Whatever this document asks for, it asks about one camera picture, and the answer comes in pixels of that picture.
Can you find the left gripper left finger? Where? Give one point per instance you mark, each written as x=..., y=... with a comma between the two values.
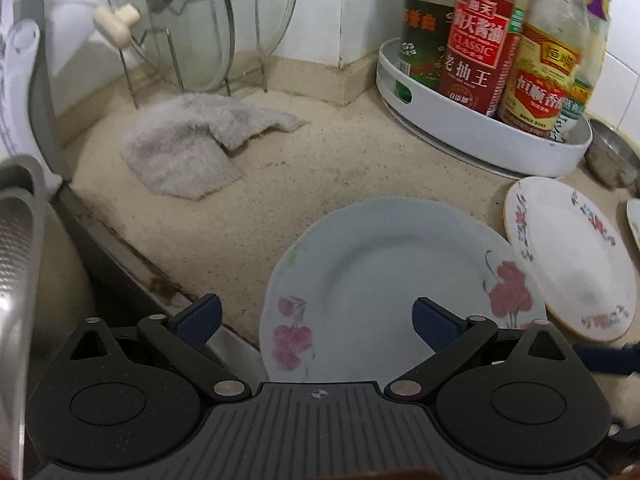
x=179, y=340

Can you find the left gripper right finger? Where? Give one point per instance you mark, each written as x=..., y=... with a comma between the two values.
x=455, y=343

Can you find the light blue floral plate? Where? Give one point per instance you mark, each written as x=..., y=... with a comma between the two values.
x=338, y=303
x=633, y=219

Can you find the white gold-rimmed floral plate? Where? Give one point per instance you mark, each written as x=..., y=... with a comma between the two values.
x=575, y=255

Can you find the steel bowl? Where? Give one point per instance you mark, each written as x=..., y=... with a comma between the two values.
x=610, y=159

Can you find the grey dish cloth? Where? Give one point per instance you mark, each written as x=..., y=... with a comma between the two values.
x=182, y=146

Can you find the white rotating condiment rack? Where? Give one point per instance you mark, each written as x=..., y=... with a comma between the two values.
x=469, y=136

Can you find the metal sink strainer basket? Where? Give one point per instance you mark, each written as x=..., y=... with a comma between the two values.
x=23, y=208

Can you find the yellow label vinegar bottle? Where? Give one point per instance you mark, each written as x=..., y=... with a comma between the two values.
x=553, y=39

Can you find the glass pot lid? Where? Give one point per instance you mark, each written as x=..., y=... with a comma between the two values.
x=188, y=42

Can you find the red label soy sauce bottle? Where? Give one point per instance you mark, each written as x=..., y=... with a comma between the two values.
x=481, y=46

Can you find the purple neck fish sauce bottle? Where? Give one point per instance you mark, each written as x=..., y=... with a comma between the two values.
x=588, y=71

